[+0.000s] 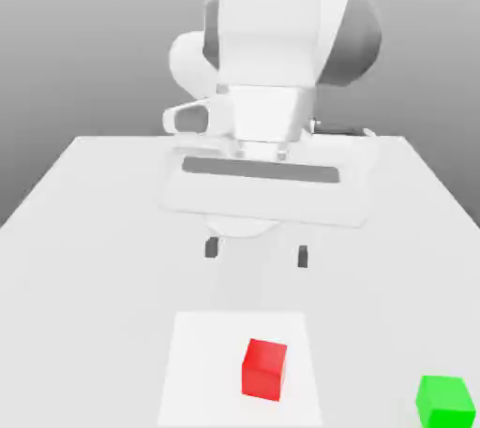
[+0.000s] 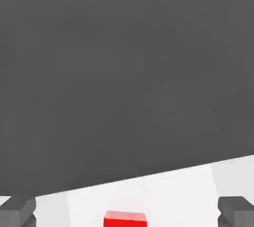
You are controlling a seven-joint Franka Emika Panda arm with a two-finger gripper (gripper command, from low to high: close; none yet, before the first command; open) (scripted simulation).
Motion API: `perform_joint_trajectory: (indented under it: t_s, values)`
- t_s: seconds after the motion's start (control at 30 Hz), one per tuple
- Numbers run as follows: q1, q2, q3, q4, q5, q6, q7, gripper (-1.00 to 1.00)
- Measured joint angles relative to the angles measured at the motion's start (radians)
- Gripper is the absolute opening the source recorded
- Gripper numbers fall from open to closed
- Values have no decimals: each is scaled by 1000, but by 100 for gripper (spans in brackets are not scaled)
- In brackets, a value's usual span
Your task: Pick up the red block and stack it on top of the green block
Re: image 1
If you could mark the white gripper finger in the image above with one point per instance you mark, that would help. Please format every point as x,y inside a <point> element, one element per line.
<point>302,256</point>
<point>212,247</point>

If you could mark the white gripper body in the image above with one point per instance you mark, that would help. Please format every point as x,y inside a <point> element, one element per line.
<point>262,195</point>

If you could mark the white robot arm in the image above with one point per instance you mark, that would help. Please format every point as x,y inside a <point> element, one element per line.
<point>270,23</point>

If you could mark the small red cube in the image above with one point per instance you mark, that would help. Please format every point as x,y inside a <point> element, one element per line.
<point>264,370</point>

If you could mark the small green cube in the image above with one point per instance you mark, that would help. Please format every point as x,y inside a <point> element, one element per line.
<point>444,401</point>

